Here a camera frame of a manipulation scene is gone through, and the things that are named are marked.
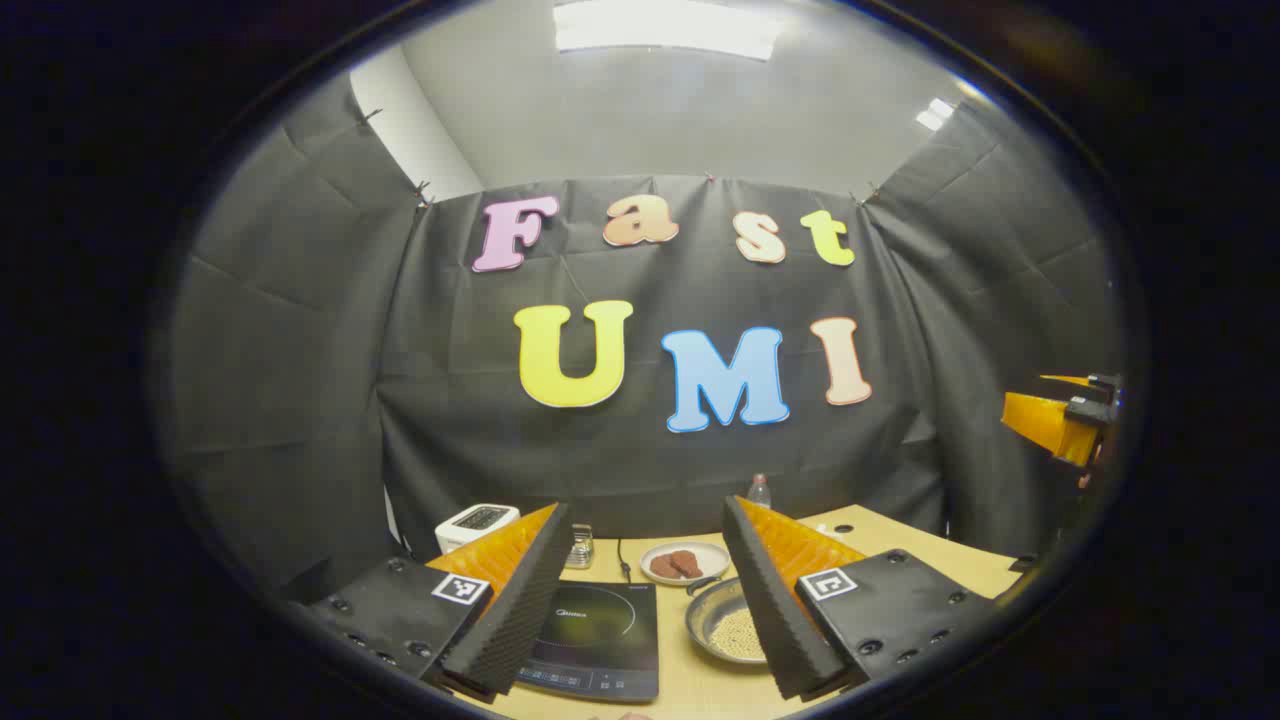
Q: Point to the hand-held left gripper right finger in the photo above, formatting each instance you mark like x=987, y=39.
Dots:
x=770, y=610

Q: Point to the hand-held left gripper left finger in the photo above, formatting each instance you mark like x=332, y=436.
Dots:
x=520, y=610

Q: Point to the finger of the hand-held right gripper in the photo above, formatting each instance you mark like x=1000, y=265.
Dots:
x=1050, y=425
x=1095, y=387

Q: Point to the black induction cooktop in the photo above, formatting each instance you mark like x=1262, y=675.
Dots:
x=600, y=630

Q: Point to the pile of soybeans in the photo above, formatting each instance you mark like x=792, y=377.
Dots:
x=738, y=635

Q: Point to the white oval plate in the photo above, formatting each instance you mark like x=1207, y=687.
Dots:
x=720, y=560

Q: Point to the white toaster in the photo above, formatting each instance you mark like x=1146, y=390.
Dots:
x=470, y=525

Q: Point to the brown meat pieces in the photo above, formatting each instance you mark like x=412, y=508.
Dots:
x=680, y=565

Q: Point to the clear plastic water bottle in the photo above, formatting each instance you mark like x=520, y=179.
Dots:
x=759, y=493

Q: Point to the small ceiling light panel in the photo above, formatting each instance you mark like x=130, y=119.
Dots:
x=935, y=113

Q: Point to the large ceiling light panel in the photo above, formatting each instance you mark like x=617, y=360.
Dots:
x=660, y=25

